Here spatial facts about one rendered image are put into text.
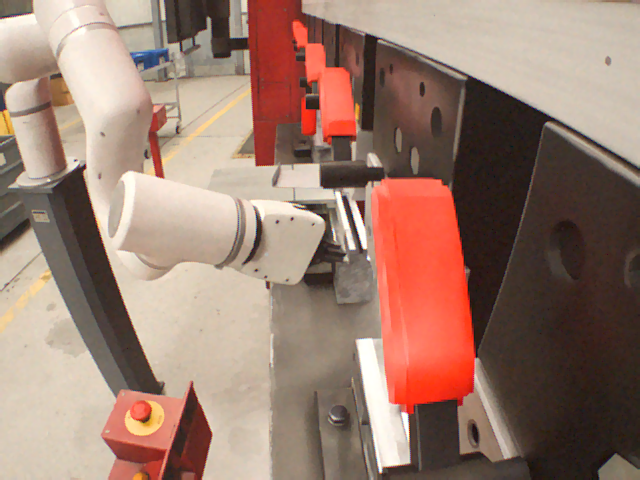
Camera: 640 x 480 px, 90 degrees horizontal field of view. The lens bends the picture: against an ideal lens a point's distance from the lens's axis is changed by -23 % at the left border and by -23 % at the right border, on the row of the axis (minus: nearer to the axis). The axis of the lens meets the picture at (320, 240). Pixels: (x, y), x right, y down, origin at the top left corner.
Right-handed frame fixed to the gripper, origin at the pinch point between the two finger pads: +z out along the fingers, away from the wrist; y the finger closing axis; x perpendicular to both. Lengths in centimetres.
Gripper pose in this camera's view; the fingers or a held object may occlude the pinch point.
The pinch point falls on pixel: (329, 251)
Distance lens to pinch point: 59.7
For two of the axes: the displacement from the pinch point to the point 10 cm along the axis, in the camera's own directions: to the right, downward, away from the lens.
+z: 7.1, 1.5, 6.8
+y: 4.2, -8.7, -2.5
